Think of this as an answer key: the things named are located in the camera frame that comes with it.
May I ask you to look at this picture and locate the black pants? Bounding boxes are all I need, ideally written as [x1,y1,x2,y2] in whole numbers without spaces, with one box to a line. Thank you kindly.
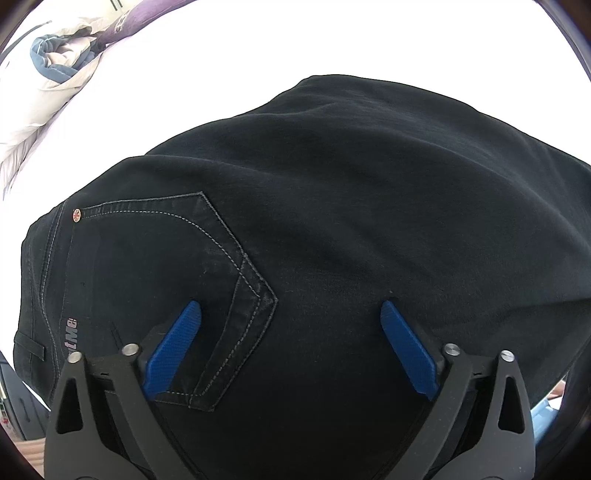
[13,74,591,480]

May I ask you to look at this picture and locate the light blue cloth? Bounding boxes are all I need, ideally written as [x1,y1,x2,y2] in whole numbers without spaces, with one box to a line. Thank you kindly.
[531,397,566,435]

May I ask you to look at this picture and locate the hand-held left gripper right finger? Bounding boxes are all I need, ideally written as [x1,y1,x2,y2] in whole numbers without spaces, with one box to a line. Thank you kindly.
[380,301,536,480]

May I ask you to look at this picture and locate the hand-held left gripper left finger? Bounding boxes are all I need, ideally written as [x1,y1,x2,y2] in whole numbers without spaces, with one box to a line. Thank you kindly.
[45,301,202,480]

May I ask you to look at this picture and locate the purple pillow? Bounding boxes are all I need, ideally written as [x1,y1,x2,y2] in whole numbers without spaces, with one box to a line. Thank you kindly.
[95,0,195,47]

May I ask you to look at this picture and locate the bed with white sheet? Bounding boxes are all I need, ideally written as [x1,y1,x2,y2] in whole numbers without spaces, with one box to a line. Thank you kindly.
[0,0,591,411]

